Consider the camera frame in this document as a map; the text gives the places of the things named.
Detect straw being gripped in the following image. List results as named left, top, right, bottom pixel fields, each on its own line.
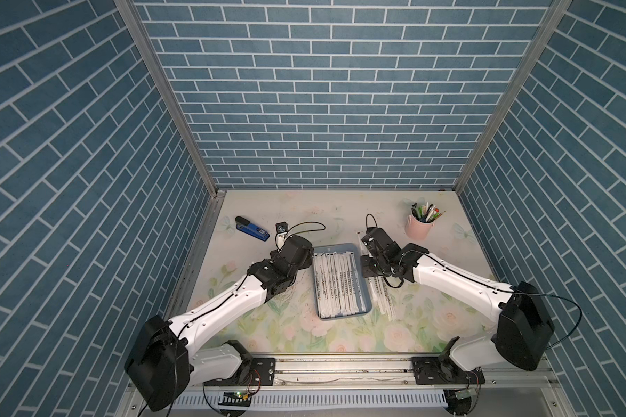
left=325, top=254, right=338, bottom=317

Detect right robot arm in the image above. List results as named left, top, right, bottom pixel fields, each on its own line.
left=361, top=227, right=555, bottom=377

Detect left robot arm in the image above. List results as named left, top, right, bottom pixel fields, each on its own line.
left=125, top=236, right=314, bottom=412

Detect blue storage tray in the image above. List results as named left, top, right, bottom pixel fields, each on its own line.
left=311, top=243, right=372, bottom=321

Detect right wrapped straw pile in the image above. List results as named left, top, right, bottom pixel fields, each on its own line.
left=369, top=277, right=395, bottom=321

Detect pink pen cup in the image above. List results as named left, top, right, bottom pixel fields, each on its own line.
left=404, top=214, right=434, bottom=242

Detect blue stapler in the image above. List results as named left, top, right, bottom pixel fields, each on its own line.
left=235, top=216, right=270, bottom=242

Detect pens in cup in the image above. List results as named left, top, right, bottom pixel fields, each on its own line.
left=410, top=203, right=445, bottom=224

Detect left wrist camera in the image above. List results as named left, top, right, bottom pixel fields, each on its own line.
left=275, top=222, right=290, bottom=250

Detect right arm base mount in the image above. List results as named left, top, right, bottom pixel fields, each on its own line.
left=410, top=356, right=485, bottom=387

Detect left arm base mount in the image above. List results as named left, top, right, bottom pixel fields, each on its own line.
left=205, top=357, right=276, bottom=387

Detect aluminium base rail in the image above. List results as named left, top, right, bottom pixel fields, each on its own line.
left=195, top=353, right=558, bottom=391

